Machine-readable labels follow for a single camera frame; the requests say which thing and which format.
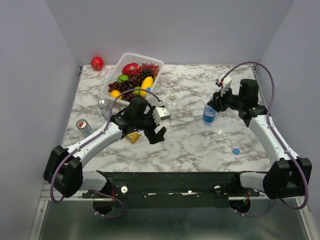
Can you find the red dragon fruit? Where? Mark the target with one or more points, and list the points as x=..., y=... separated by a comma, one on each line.
x=131, y=69

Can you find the tall clear plastic bottle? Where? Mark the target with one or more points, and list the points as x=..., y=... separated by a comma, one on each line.
x=172, y=103

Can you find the yellow lemon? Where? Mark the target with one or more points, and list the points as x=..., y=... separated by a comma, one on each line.
x=116, y=93

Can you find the dark red grape bunch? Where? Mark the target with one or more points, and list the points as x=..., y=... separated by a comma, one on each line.
x=131, y=83

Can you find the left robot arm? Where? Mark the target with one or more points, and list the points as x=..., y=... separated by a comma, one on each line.
x=64, y=170

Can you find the red top drink can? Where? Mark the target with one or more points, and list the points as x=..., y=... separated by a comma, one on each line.
x=84, y=127

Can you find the black grape bunch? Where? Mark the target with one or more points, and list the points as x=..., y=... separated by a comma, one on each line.
x=146, y=73

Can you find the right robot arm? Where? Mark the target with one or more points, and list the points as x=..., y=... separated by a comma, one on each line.
x=289, y=173

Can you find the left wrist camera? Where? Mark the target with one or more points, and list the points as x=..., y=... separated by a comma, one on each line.
x=160, y=113

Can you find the red apple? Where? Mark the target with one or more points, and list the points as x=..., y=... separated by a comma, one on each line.
x=97, y=63

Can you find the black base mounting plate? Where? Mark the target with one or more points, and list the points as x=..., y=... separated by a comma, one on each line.
x=175, y=189

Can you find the green lime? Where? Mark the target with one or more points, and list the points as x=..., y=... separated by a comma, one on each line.
x=136, y=91

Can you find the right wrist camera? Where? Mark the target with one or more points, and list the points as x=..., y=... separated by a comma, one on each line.
x=224, y=83

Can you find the light red grape bunch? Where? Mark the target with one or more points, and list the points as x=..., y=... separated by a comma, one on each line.
x=151, y=67

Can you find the silver blue drink can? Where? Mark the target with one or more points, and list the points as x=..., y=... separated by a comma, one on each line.
x=104, y=108

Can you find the yellow candy bag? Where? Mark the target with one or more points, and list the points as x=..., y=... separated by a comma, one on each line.
x=133, y=137

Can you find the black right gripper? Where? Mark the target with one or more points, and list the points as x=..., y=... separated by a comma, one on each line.
x=219, y=97

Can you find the yellow mango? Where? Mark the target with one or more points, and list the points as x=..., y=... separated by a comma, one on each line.
x=147, y=82

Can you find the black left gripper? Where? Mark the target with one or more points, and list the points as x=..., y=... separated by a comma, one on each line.
x=151, y=135

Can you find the green striped fruit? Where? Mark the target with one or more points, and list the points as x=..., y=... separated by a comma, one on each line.
x=122, y=78

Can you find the blue label water bottle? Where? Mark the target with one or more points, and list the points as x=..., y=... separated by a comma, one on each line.
x=209, y=115

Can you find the white plastic fruit basket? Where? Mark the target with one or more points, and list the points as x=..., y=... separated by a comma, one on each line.
x=128, y=58

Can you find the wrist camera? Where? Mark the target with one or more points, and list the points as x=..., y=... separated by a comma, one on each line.
x=160, y=113
x=224, y=83

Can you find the small clear plastic bottle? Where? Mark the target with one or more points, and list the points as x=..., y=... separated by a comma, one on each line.
x=151, y=99

